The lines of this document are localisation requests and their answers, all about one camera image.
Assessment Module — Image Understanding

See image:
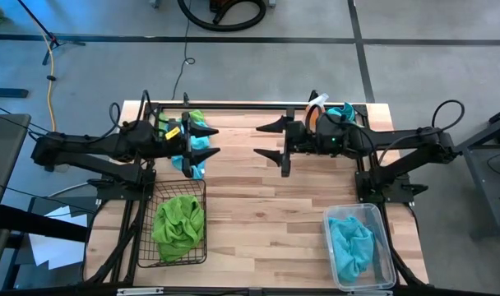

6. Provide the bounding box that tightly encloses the orange spray bottle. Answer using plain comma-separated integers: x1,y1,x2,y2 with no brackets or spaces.
303,92,330,133

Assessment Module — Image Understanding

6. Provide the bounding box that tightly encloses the black floor cable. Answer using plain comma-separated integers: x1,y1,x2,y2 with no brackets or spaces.
170,0,197,102

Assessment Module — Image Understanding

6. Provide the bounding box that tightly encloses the blue microfiber towel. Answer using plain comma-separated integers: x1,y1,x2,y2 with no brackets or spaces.
170,121,211,181
327,216,375,284
326,101,358,124

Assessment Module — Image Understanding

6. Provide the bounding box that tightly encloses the grey metal stand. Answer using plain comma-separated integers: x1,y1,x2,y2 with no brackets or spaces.
455,103,500,242

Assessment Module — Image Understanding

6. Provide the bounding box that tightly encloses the clear plastic bin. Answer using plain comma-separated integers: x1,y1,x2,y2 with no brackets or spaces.
322,203,397,292

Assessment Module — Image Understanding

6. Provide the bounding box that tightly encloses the dark metal floor bar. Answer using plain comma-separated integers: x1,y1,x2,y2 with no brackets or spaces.
0,86,30,99

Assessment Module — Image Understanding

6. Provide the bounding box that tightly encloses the black tripod stand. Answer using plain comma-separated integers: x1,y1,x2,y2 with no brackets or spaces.
16,0,86,67

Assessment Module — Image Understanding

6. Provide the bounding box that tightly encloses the black vacuum hose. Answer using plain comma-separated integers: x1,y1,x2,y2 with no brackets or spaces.
176,0,267,33

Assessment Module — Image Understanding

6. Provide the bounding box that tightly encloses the silver metal bracket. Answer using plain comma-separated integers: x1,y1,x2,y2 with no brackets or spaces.
116,286,165,296
347,289,394,296

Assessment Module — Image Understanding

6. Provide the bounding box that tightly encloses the green microfiber towel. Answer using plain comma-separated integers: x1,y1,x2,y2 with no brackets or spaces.
157,109,208,128
150,195,205,250
155,240,196,263

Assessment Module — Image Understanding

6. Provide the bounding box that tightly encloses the yellow floor cable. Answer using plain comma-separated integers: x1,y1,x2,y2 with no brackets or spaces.
39,32,58,133

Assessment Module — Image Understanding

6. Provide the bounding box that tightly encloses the white paper sheet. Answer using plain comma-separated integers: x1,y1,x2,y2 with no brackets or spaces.
27,204,90,271

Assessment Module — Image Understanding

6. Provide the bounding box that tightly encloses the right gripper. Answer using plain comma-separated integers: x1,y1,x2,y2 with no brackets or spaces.
252,107,322,178

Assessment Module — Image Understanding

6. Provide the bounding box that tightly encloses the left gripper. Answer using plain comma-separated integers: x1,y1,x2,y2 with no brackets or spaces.
153,111,221,178

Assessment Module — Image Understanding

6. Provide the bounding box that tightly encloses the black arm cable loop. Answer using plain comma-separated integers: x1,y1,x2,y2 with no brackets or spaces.
430,99,466,133

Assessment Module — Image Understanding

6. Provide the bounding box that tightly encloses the black wire basket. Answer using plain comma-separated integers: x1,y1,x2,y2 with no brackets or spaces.
137,178,208,269

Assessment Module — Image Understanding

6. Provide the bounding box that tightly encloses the grey desk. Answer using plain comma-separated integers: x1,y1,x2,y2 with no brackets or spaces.
0,113,32,289

